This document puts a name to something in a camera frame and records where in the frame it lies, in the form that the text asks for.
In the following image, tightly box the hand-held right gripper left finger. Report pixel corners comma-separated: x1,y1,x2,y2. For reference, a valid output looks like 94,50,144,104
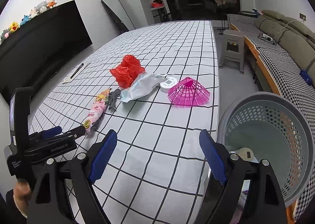
27,129,118,224

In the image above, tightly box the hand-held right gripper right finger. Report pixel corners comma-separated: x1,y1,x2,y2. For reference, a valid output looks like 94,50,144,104
199,129,288,224

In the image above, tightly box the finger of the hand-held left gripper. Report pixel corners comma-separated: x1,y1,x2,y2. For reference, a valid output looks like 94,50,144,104
30,126,62,141
55,125,86,138

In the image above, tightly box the pink snack packet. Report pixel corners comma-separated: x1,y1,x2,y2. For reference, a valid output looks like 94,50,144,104
82,89,112,136

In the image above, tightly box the beige plush ball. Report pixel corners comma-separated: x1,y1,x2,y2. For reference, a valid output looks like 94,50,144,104
233,147,255,161

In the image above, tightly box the pink mesh cover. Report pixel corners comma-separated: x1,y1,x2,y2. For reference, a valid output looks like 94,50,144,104
168,77,211,108

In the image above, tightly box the grey perforated basket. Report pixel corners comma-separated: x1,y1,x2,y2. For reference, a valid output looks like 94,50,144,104
217,91,315,207

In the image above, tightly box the white wet wipes packet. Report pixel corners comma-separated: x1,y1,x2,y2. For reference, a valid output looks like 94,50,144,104
120,73,166,103

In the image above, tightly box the red plastic bag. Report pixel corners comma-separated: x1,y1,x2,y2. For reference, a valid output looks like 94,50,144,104
110,55,145,89

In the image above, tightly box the person's left forearm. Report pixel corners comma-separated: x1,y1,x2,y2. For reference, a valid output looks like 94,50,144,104
0,188,27,224

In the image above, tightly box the person's left hand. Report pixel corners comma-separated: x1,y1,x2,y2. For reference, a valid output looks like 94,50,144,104
13,182,32,218

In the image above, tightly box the white notepad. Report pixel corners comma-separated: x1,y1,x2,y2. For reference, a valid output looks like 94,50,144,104
61,63,91,84

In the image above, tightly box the black pen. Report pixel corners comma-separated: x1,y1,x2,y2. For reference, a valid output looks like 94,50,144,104
70,63,84,79

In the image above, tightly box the black television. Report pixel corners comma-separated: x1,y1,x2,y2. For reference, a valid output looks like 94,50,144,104
0,0,93,100

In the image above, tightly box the white checkered tablecloth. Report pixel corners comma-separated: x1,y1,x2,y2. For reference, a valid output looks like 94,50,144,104
28,20,221,217

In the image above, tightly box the grey plastic stool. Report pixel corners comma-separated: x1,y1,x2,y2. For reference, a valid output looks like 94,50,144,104
219,29,245,74

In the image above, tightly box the small blue object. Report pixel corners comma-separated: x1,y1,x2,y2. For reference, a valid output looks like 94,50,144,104
300,69,313,83

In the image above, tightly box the row of plush toys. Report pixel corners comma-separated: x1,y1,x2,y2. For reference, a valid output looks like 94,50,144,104
0,0,57,41

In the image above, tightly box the leaning floor mirror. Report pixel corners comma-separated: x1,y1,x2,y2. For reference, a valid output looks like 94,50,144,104
101,0,135,35

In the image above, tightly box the power strip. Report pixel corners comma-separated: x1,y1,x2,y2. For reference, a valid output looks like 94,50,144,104
257,33,275,42

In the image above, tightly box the small white desk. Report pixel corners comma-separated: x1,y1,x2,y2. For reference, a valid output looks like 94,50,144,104
151,7,170,23

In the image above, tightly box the green sofa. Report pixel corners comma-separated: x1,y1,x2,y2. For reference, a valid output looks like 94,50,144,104
226,9,315,224

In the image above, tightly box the white cable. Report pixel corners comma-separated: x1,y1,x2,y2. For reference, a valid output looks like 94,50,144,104
277,18,302,39

